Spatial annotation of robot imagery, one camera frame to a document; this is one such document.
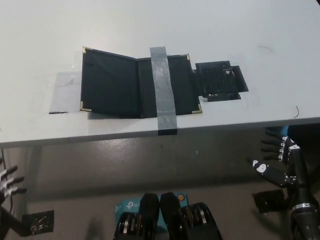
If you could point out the teal tp-link box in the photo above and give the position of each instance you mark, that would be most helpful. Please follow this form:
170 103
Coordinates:
130 203

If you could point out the black robot body blocks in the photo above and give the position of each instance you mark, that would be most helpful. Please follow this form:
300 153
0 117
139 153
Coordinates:
170 215

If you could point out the clear tape patch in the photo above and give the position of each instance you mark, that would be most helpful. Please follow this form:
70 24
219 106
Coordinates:
66 92

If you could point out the black diary with gold corners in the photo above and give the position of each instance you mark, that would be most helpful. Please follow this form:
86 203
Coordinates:
110 82

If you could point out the grey duct tape strip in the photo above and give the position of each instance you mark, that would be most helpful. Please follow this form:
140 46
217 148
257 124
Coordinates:
163 82

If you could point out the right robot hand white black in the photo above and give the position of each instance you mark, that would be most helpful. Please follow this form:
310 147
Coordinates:
298 172

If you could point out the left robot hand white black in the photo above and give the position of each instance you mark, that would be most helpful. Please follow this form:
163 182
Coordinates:
7 182

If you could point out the black tape patch on desk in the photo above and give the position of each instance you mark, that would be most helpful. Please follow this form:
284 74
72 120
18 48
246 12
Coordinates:
217 80

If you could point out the black desk leg base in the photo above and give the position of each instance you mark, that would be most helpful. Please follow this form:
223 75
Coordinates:
8 220

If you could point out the short black tape line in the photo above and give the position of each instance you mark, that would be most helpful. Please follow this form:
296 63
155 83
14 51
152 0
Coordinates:
58 112

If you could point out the black floor tape patch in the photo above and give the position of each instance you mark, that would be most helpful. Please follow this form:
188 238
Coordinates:
270 201
37 222

